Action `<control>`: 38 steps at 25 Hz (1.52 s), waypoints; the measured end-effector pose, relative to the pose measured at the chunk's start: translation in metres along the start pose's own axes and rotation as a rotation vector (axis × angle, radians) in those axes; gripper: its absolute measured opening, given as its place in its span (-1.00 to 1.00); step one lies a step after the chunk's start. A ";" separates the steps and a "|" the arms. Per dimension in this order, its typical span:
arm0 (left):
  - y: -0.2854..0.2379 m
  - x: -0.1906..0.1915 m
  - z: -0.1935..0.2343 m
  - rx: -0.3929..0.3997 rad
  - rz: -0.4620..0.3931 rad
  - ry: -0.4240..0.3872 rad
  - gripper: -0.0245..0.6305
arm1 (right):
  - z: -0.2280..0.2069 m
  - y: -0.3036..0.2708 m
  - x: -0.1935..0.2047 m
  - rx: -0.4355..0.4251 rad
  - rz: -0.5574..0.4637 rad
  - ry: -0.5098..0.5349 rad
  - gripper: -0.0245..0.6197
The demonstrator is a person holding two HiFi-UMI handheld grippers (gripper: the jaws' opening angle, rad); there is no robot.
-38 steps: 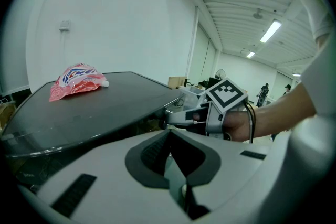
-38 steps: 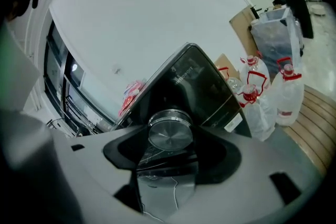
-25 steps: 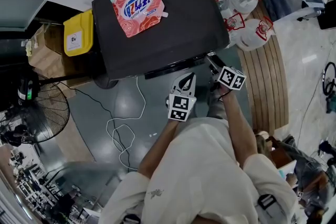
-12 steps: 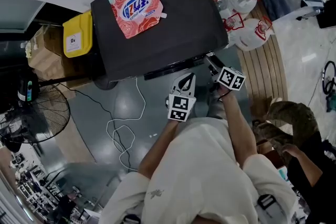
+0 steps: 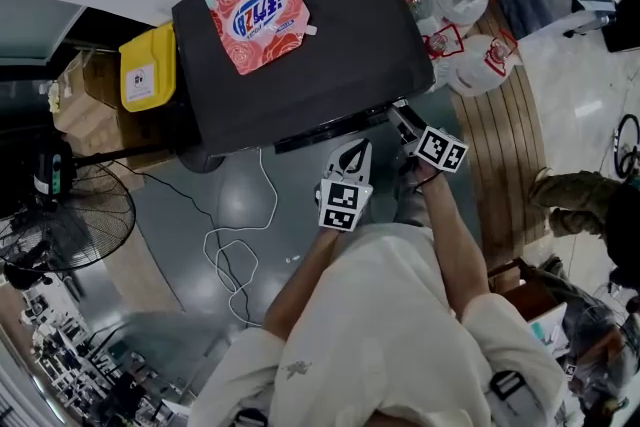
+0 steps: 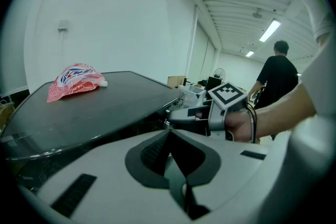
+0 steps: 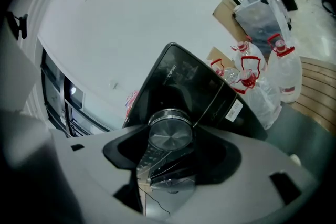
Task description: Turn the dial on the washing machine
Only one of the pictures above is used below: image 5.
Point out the person's left forearm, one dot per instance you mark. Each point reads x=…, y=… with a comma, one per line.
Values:
x=300, y=290

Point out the white crumpled rag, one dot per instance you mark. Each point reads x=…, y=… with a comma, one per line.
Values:
x=56, y=97

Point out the black standing fan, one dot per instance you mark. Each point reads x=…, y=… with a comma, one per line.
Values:
x=90, y=225

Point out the teal glass partition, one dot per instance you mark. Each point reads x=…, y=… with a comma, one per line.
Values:
x=30, y=30

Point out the person's right forearm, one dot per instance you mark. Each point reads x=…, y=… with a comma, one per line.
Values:
x=460, y=255

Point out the white box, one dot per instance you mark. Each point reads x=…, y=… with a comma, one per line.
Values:
x=547, y=330

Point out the small white scrap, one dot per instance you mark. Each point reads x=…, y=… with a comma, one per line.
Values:
x=292, y=259

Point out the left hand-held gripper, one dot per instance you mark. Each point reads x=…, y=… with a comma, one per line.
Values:
x=342, y=205

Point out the yellow lidded black bin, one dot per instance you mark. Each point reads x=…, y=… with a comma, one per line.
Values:
x=147, y=67

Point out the wooden slatted platform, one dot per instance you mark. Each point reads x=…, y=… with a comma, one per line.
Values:
x=500, y=140

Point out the stacked flat cardboard boxes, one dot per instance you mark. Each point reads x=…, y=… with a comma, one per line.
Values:
x=95, y=105

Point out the person's right hand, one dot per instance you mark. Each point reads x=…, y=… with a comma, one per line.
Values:
x=422, y=172

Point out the black cabinet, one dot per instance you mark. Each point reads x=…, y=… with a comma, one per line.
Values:
x=625, y=27

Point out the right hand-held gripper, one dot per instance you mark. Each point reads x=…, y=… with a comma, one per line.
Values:
x=437, y=147

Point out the person's white shirt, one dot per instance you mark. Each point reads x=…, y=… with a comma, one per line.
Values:
x=380, y=340

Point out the person's grey trousers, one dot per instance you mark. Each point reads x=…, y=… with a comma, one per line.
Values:
x=412, y=207

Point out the black washing machine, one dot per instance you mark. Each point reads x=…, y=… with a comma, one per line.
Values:
x=340, y=65

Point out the brown wooden chair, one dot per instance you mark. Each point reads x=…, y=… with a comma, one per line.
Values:
x=530, y=297

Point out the pink detergent pouch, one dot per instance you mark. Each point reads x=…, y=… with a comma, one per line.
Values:
x=260, y=15

